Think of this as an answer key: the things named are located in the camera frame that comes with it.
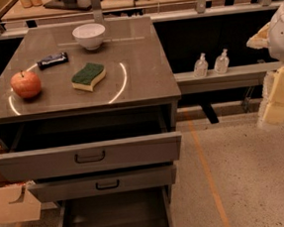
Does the green and yellow sponge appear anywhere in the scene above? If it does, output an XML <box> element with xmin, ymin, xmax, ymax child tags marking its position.
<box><xmin>71</xmin><ymin>62</ymin><xmax>106</xmax><ymax>92</ymax></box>

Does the red apple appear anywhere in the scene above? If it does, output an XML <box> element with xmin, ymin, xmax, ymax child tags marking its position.
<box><xmin>10</xmin><ymin>70</ymin><xmax>42</xmax><ymax>99</ymax></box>

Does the white ceramic bowl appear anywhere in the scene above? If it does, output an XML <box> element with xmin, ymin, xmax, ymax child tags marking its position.
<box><xmin>72</xmin><ymin>23</ymin><xmax>106</xmax><ymax>51</ymax></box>

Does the dark snack bar wrapper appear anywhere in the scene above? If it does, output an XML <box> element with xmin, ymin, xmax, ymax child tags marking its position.
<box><xmin>37</xmin><ymin>52</ymin><xmax>69</xmax><ymax>69</ymax></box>

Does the clear sanitizer bottle right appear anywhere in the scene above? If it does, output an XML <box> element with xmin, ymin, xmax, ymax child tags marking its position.
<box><xmin>214</xmin><ymin>49</ymin><xmax>229</xmax><ymax>74</ymax></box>

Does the cardboard box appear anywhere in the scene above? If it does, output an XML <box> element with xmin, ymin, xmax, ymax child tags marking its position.
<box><xmin>0</xmin><ymin>140</ymin><xmax>44</xmax><ymax>225</ymax></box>

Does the black monitor base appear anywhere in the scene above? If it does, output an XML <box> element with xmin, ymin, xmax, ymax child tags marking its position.
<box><xmin>45</xmin><ymin>0</ymin><xmax>92</xmax><ymax>11</ymax></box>

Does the clear sanitizer bottle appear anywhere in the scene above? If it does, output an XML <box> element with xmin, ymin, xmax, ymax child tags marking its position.
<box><xmin>214</xmin><ymin>49</ymin><xmax>229</xmax><ymax>74</ymax></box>
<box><xmin>194</xmin><ymin>53</ymin><xmax>209</xmax><ymax>78</ymax></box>

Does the grey drawer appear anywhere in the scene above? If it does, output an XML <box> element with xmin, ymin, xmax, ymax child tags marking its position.
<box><xmin>29</xmin><ymin>165</ymin><xmax>177</xmax><ymax>203</ymax></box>
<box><xmin>0</xmin><ymin>106</ymin><xmax>181</xmax><ymax>181</ymax></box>
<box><xmin>58</xmin><ymin>187</ymin><xmax>173</xmax><ymax>227</ymax></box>

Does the grey top drawer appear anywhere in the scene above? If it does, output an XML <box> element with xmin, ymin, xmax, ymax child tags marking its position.
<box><xmin>0</xmin><ymin>106</ymin><xmax>181</xmax><ymax>181</ymax></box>

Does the grey bottom drawer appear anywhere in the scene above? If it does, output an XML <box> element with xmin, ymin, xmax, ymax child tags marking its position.
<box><xmin>58</xmin><ymin>187</ymin><xmax>173</xmax><ymax>227</ymax></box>

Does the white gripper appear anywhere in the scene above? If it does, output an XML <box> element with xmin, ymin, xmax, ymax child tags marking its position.
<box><xmin>246</xmin><ymin>2</ymin><xmax>284</xmax><ymax>128</ymax></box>

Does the grey middle drawer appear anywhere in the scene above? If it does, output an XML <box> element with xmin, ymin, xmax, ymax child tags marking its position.
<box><xmin>29</xmin><ymin>165</ymin><xmax>177</xmax><ymax>203</ymax></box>

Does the grey metal rail shelf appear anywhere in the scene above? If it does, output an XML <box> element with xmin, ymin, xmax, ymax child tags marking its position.
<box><xmin>174</xmin><ymin>61</ymin><xmax>283</xmax><ymax>95</ymax></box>

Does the clear sanitizer bottle left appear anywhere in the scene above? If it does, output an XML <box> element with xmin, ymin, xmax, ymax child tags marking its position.
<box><xmin>194</xmin><ymin>53</ymin><xmax>209</xmax><ymax>78</ymax></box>

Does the grey drawer cabinet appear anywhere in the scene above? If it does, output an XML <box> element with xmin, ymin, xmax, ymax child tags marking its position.
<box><xmin>0</xmin><ymin>17</ymin><xmax>181</xmax><ymax>227</ymax></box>

